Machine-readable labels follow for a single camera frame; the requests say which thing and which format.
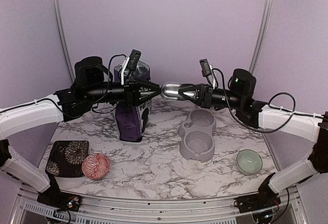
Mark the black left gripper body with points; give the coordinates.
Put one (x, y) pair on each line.
(97, 93)

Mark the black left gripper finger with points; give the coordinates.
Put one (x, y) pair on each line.
(144, 86)
(143, 97)

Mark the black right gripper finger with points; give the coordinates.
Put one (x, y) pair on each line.
(189, 89)
(194, 99)

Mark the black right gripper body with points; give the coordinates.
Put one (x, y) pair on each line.
(207, 100)

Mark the silver metal scoop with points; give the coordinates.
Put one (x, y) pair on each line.
(169, 91)

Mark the purple puppy food bag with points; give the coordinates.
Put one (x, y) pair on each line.
(132, 121)

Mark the grey double pet bowl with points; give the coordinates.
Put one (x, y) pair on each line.
(196, 133)

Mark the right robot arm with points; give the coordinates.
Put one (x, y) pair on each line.
(263, 117)

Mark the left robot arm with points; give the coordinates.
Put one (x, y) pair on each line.
(93, 84)

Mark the pale green glass bowl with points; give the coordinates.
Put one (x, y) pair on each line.
(249, 162)

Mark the red patterned ceramic bowl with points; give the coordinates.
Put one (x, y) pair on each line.
(95, 166)

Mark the black floral square plate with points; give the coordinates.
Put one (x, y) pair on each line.
(66, 158)

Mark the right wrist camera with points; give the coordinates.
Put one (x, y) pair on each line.
(208, 73)

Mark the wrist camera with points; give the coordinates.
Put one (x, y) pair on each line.
(129, 65)
(208, 73)

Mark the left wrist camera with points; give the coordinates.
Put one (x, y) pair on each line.
(129, 65)

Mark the aluminium right corner post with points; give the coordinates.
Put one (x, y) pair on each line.
(264, 23)

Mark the aluminium corner post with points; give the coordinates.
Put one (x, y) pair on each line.
(62, 38)
(264, 23)

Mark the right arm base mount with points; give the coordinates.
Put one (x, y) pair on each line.
(264, 198)

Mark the aluminium left corner post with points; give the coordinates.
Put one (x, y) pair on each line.
(62, 38)

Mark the aluminium front frame rail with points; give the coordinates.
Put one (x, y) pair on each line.
(94, 209)

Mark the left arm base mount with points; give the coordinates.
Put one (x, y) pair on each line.
(54, 197)

